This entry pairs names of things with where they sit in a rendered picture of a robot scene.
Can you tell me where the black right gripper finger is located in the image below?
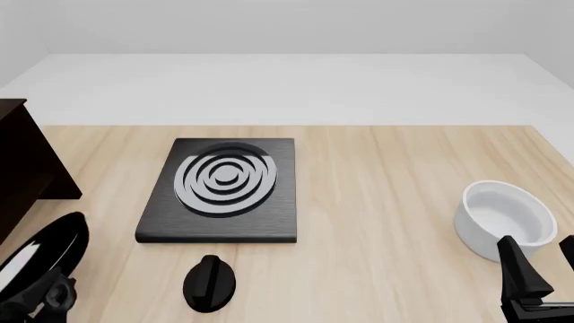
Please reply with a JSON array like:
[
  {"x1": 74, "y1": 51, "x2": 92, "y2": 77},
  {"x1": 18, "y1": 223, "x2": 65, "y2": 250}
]
[
  {"x1": 496, "y1": 234, "x2": 555, "y2": 303},
  {"x1": 558, "y1": 234, "x2": 574, "y2": 271}
]

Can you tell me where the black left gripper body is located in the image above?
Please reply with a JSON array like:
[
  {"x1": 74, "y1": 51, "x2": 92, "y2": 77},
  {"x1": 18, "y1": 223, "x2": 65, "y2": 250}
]
[{"x1": 0, "y1": 275, "x2": 78, "y2": 323}]

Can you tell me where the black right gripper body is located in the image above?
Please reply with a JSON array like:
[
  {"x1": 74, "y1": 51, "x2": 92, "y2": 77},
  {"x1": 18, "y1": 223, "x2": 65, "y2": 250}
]
[{"x1": 499, "y1": 294, "x2": 574, "y2": 323}]

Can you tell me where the black frying pan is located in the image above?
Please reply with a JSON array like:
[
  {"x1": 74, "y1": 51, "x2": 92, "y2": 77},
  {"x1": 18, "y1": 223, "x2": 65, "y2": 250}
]
[{"x1": 0, "y1": 211, "x2": 90, "y2": 294}]

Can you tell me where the dark brown wooden cabinet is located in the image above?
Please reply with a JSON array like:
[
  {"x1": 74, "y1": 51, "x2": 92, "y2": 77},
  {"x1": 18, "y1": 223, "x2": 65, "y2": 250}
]
[{"x1": 0, "y1": 98, "x2": 83, "y2": 246}]

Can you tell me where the white round bowl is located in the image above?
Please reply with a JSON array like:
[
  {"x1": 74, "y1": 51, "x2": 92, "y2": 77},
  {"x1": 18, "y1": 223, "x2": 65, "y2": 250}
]
[{"x1": 453, "y1": 179, "x2": 559, "y2": 264}]

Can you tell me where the flat black stove plate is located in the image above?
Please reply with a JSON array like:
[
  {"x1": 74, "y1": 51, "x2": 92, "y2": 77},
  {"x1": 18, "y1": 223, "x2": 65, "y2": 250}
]
[{"x1": 135, "y1": 137, "x2": 300, "y2": 245}]

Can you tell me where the round black stove knob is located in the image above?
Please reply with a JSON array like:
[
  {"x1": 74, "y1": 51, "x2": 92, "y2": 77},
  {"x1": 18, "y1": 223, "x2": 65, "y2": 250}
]
[{"x1": 182, "y1": 254, "x2": 238, "y2": 314}]

